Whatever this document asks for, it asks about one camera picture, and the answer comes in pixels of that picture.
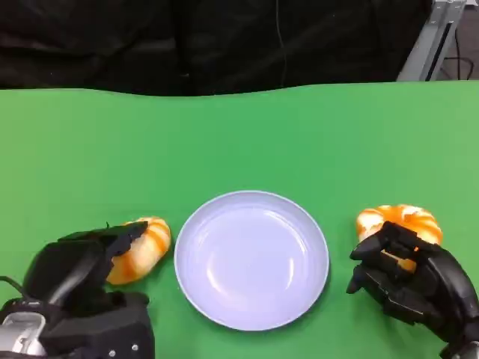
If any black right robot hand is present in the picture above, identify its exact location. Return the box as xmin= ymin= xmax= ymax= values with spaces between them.
xmin=346 ymin=220 xmax=479 ymax=344

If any lilac plate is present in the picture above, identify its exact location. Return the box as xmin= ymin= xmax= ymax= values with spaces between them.
xmin=174 ymin=190 xmax=331 ymax=333

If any green table cloth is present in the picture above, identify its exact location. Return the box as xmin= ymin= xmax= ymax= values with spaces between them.
xmin=0 ymin=80 xmax=479 ymax=359

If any orange and white bread roll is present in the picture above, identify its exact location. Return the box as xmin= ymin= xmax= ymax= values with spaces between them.
xmin=355 ymin=204 xmax=444 ymax=272
xmin=106 ymin=215 xmax=172 ymax=286

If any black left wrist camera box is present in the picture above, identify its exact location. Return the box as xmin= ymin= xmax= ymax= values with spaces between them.
xmin=37 ymin=292 xmax=156 ymax=359

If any black curtain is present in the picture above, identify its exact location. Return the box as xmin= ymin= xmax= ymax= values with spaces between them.
xmin=0 ymin=0 xmax=435 ymax=97

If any black floor cable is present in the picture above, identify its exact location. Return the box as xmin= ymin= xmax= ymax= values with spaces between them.
xmin=443 ymin=22 xmax=475 ymax=80

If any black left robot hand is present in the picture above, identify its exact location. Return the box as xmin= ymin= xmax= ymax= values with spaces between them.
xmin=22 ymin=220 xmax=150 ymax=310

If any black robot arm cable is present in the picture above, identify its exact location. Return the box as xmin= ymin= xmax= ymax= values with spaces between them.
xmin=0 ymin=275 xmax=29 ymax=302

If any thin black hanging cable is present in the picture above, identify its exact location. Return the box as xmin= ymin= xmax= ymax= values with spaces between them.
xmin=275 ymin=0 xmax=287 ymax=82

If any aluminium frame post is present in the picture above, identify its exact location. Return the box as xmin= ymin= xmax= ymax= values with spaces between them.
xmin=396 ymin=0 xmax=469 ymax=82

